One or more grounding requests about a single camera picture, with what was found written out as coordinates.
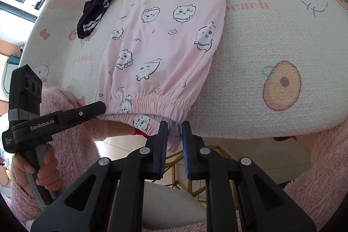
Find white round stool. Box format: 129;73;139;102
141;180;208;230

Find pink cat print blanket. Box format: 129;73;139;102
20;0;348;139

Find person's left forearm pink sleeve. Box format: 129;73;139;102
9;180;66;232

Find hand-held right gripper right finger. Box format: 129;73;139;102
182;121;317;232

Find person's left hand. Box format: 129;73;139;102
11;144;62;200

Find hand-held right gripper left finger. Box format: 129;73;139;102
30;120;169;232

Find pink cartoon print pants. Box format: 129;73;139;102
97;0;235;152

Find gold metal frame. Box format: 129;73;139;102
151;144;240;204

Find person's pink fluffy right leg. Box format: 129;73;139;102
283;116;348;232

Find navy white-striped shorts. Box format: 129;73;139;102
77;0;124;39

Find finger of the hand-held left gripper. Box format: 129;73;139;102
57;102;107;124

